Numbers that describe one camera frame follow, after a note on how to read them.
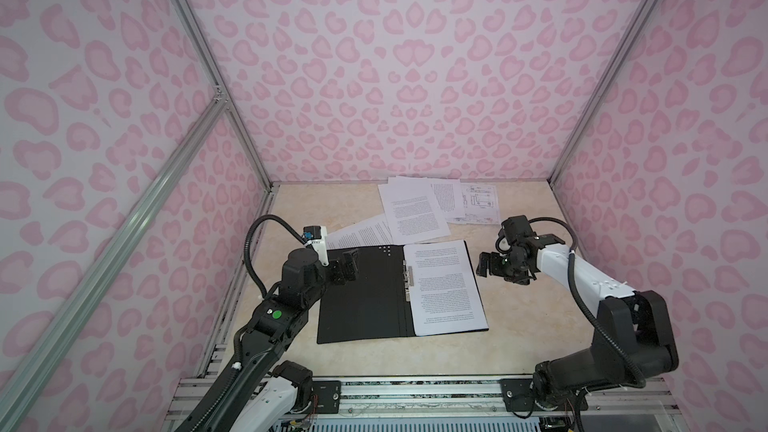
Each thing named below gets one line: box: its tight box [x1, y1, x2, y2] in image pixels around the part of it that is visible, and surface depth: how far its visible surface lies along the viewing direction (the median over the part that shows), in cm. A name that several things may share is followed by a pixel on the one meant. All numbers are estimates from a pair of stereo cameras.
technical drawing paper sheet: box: [453, 182, 501, 225], surface depth 116 cm
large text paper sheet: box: [378, 176, 451, 245], surface depth 113 cm
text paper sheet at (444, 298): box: [403, 240, 489, 337], surface depth 93 cm
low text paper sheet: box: [326, 214, 393, 250], surface depth 106 cm
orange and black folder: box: [317, 244, 416, 344], surface depth 90 cm
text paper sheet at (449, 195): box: [396, 176, 466, 219], surface depth 119 cm
